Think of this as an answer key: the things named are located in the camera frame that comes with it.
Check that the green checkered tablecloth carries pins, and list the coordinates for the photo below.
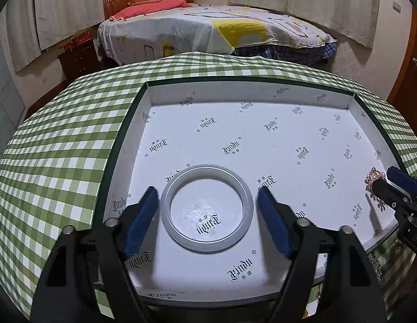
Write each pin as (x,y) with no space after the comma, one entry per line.
(51,169)

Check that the rose gold flower jewelry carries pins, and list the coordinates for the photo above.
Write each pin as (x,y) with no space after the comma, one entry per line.
(373,176)

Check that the bed with patterned sheet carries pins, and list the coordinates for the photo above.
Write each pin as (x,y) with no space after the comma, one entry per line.
(222,30)

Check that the dark wooden nightstand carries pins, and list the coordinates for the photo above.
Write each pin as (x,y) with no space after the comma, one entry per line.
(79,59)

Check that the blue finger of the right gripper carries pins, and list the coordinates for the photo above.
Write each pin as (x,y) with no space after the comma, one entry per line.
(404,181)

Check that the red pillow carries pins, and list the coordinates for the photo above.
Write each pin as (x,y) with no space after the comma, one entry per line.
(147,8)

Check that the green white-lined tray box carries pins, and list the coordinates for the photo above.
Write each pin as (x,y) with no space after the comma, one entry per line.
(311,147)

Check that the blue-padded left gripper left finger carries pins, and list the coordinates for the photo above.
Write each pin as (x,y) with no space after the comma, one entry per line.
(135,222)

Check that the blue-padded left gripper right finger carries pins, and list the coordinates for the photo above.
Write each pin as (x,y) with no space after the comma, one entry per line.
(289,232)

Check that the white jade bangle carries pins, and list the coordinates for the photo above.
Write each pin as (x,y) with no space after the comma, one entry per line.
(206,208)

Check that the red items on nightstand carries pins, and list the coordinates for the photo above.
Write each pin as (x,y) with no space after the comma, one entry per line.
(79,37)

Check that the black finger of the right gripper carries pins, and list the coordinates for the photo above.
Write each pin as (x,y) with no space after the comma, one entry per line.
(390,195)

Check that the left white curtain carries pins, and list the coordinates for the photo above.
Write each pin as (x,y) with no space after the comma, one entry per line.
(33,26)

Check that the brown wooden door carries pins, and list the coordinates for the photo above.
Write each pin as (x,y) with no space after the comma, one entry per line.
(403,95)

